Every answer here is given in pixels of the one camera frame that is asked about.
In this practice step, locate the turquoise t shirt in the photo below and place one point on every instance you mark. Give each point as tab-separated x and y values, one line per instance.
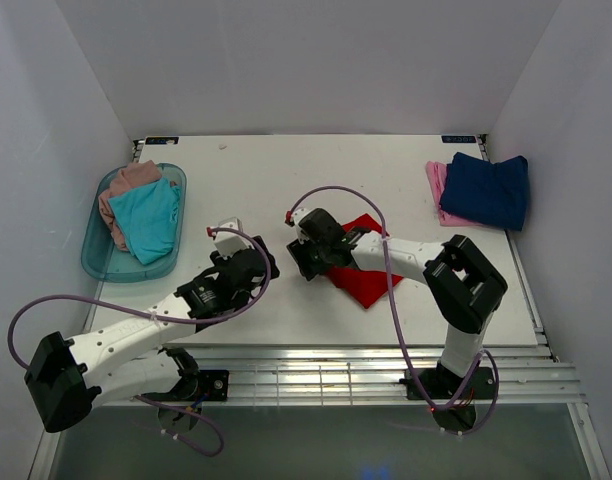
148	218

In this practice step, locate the teal plastic tray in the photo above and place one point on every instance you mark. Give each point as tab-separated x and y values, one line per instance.
102	260

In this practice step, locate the right blue corner label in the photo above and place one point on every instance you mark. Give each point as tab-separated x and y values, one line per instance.
458	139

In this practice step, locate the dusty pink t shirt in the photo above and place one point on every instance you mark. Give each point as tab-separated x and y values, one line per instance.
127	178

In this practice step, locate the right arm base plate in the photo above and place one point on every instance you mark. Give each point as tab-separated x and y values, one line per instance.
440	384

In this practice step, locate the left blue corner label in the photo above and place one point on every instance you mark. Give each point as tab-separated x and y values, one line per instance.
161	141

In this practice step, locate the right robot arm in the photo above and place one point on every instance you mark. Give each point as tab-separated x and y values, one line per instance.
466	287

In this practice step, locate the blue corner label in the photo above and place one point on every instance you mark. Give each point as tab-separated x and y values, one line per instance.
161	141
458	139

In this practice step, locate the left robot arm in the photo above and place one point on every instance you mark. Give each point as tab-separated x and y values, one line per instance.
69	377

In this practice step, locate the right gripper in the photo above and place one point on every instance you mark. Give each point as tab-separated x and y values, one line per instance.
299	252

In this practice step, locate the red t shirt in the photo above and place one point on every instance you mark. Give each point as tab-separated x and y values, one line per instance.
365	287

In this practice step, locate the navy blue folded t shirt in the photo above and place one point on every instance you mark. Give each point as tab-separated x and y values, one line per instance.
492	194

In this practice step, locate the light pink folded t shirt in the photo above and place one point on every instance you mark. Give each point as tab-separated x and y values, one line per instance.
437	174

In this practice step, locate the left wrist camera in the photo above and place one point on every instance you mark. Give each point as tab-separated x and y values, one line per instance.
226	238

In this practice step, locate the aluminium rail frame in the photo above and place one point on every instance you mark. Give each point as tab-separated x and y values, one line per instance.
281	377

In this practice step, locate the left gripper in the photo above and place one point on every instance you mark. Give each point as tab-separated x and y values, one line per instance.
219	262

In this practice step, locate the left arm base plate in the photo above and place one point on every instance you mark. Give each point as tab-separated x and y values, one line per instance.
204	385

